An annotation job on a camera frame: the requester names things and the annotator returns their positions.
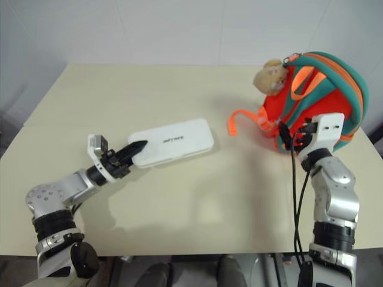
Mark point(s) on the beige plush toy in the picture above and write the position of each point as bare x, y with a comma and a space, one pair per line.
269, 77

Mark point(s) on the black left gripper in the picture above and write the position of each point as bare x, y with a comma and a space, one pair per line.
115, 164

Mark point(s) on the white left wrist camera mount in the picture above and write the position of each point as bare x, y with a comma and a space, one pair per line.
97, 143

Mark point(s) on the white rectangular box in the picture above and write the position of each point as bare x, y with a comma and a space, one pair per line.
173, 142

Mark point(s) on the orange and teal backpack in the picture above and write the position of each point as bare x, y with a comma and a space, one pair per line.
326, 92

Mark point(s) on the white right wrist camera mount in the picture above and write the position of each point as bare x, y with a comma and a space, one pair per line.
329, 130

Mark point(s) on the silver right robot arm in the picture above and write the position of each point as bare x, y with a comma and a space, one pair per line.
335, 203

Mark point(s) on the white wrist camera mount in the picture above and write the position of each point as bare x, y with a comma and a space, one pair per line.
97, 143
329, 130

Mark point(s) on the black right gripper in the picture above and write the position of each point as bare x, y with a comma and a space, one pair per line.
306, 133

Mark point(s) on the metal table frame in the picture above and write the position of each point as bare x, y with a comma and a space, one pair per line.
276, 269

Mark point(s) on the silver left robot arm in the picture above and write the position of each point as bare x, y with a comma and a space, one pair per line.
57, 191

